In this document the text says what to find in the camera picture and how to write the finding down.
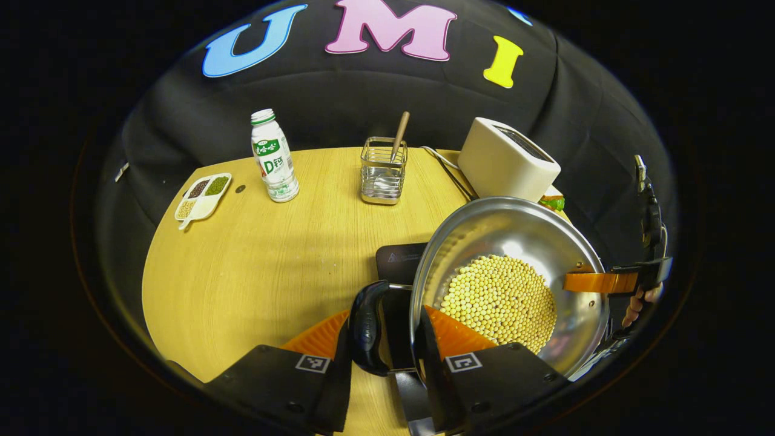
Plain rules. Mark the white toaster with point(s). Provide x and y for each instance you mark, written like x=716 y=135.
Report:
x=502 y=163

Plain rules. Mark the white bottle green label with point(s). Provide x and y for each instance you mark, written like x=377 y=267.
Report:
x=275 y=163

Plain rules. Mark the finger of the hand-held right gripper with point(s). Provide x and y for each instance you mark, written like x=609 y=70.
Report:
x=599 y=283

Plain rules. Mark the black backdrop cloth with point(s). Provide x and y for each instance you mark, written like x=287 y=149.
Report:
x=339 y=103

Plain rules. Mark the black induction cooktop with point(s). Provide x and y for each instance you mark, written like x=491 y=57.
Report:
x=399 y=260

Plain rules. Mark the sandwich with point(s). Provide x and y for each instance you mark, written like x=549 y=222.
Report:
x=554 y=203

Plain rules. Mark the metal clip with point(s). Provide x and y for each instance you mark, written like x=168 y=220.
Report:
x=122 y=172

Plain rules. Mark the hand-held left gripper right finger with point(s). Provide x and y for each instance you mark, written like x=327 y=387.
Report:
x=433 y=375

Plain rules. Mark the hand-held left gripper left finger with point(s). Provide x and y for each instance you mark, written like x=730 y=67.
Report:
x=342 y=387

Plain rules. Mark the white divided sample dish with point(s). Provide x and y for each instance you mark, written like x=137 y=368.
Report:
x=203 y=197

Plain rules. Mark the pile of yellow soybeans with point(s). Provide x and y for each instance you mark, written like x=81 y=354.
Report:
x=499 y=300

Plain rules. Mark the stainless steel pot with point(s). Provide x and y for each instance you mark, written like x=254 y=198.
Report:
x=502 y=230

